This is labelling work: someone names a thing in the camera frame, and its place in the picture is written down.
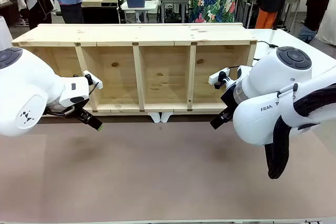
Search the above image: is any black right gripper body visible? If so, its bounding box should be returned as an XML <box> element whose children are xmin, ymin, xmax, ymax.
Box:
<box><xmin>220</xmin><ymin>84</ymin><xmax>238</xmax><ymax>114</ymax></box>

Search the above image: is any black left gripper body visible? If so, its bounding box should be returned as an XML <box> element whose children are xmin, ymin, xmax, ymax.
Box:
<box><xmin>43</xmin><ymin>99</ymin><xmax>92</xmax><ymax>124</ymax></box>

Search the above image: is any white side table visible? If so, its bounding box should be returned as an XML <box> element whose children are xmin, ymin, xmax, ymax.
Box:
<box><xmin>245</xmin><ymin>28</ymin><xmax>336</xmax><ymax>79</ymax></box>

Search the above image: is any pine wooden shelf unit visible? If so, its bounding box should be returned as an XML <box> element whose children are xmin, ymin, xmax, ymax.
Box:
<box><xmin>12</xmin><ymin>23</ymin><xmax>258</xmax><ymax>116</ymax></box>

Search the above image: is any black workbench with wooden top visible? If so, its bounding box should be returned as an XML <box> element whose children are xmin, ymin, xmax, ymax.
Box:
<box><xmin>80</xmin><ymin>0</ymin><xmax>121</xmax><ymax>24</ymax></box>

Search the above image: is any white air purifier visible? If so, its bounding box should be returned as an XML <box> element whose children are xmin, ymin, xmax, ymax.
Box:
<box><xmin>0</xmin><ymin>15</ymin><xmax>13</xmax><ymax>51</ymax></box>

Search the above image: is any person in black coat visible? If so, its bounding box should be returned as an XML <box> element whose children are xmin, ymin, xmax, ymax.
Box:
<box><xmin>12</xmin><ymin>0</ymin><xmax>55</xmax><ymax>30</ymax></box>

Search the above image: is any white background desk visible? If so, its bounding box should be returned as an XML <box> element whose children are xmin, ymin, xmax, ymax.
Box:
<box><xmin>120</xmin><ymin>0</ymin><xmax>161</xmax><ymax>24</ymax></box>

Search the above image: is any blue storage box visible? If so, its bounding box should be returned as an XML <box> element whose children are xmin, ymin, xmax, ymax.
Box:
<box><xmin>127</xmin><ymin>0</ymin><xmax>146</xmax><ymax>9</ymax></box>

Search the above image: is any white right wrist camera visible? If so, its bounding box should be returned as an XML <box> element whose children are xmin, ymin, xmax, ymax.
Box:
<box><xmin>208</xmin><ymin>68</ymin><xmax>232</xmax><ymax>90</ymax></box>

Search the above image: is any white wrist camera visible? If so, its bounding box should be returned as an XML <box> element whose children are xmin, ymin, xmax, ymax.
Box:
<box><xmin>208</xmin><ymin>68</ymin><xmax>232</xmax><ymax>90</ymax></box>
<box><xmin>82</xmin><ymin>70</ymin><xmax>103</xmax><ymax>91</ymax></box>

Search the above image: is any black left camera cable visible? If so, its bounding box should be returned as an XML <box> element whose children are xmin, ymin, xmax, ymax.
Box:
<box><xmin>88</xmin><ymin>81</ymin><xmax>102</xmax><ymax>97</ymax></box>

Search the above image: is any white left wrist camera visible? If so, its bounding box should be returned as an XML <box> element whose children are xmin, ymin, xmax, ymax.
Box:
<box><xmin>82</xmin><ymin>70</ymin><xmax>103</xmax><ymax>91</ymax></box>

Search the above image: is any white velcro cable strap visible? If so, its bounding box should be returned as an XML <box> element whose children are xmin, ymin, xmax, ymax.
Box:
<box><xmin>275</xmin><ymin>83</ymin><xmax>300</xmax><ymax>123</ymax></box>

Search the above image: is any black cable on white table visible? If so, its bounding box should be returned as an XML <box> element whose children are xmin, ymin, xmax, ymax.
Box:
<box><xmin>256</xmin><ymin>40</ymin><xmax>277</xmax><ymax>49</ymax></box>

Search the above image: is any black braided cable sleeve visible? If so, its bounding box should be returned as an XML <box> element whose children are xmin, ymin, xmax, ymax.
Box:
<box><xmin>264</xmin><ymin>83</ymin><xmax>336</xmax><ymax>180</ymax></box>

